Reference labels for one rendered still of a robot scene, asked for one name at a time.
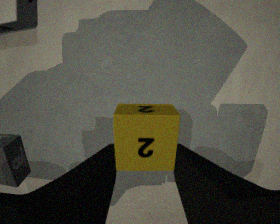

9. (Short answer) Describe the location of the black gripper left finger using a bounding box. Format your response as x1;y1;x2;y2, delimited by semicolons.
0;143;116;224

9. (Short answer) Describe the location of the yellow block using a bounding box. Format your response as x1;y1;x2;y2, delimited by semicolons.
112;103;180;171

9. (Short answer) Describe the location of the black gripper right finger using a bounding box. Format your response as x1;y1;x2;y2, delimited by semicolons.
174;143;280;224

